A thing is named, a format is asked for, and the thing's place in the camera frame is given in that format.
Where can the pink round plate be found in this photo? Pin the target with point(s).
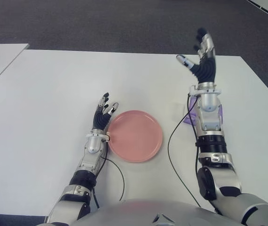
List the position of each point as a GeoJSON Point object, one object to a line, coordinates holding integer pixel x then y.
{"type": "Point", "coordinates": [136, 136]}

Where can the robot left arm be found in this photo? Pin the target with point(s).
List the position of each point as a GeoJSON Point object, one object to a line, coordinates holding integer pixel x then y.
{"type": "Point", "coordinates": [89, 157]}

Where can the grey robot torso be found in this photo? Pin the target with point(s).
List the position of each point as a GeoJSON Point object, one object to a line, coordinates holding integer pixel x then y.
{"type": "Point", "coordinates": [136, 212]}

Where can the white side table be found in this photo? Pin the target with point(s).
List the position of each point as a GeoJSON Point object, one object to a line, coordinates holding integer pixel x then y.
{"type": "Point", "coordinates": [4, 54]}

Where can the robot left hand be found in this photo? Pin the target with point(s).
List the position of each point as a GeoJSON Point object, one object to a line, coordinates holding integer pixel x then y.
{"type": "Point", "coordinates": [100, 120]}

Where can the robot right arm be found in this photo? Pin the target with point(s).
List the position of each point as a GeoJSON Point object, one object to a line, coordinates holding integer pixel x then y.
{"type": "Point", "coordinates": [210, 122]}

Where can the purple tissue paper pack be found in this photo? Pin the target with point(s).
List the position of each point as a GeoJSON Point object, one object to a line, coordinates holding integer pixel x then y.
{"type": "Point", "coordinates": [191, 118]}

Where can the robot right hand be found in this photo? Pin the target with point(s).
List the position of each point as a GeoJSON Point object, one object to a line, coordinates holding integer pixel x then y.
{"type": "Point", "coordinates": [207, 70]}

